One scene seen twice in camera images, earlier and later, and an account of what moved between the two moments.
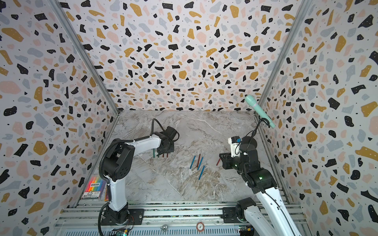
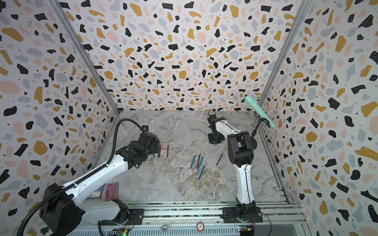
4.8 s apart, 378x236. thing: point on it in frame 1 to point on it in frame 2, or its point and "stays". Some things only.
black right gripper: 230,159 to 212,141
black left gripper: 164,151 to 156,150
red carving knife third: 199,158 stays
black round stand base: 250,142 stays
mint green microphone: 251,100 stays
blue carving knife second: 200,163 stays
